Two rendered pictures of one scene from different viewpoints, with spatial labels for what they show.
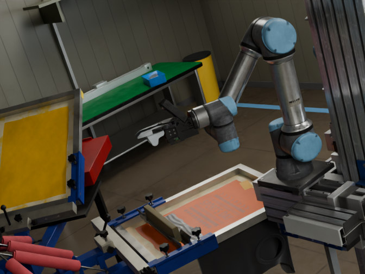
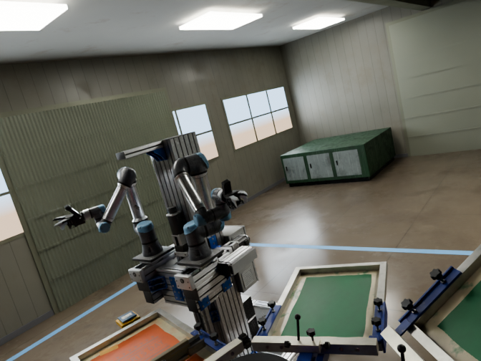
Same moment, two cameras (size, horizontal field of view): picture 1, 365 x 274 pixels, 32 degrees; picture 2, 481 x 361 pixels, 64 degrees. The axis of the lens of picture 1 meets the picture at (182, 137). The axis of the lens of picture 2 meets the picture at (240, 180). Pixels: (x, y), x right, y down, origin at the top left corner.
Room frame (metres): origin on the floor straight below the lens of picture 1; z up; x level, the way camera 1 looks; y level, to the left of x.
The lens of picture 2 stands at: (2.57, 2.01, 2.11)
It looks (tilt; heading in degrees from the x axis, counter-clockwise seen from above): 10 degrees down; 255
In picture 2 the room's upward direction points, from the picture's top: 14 degrees counter-clockwise
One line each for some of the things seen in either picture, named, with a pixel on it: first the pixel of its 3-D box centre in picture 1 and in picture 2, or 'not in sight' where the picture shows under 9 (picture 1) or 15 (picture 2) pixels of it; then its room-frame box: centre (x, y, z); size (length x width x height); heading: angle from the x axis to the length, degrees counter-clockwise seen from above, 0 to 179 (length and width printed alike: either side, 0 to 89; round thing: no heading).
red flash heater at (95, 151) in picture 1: (68, 166); not in sight; (3.84, 0.75, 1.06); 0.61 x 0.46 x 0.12; 170
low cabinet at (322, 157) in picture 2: not in sight; (338, 157); (-2.07, -6.08, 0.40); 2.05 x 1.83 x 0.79; 125
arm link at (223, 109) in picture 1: (219, 110); (219, 195); (2.14, -0.15, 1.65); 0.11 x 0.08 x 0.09; 100
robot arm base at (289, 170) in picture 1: (291, 160); (198, 248); (2.32, -0.39, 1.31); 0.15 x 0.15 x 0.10
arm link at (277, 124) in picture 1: (285, 134); (194, 231); (2.31, -0.39, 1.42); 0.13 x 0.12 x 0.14; 10
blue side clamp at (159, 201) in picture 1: (139, 215); not in sight; (2.98, 0.33, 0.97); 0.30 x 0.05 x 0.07; 110
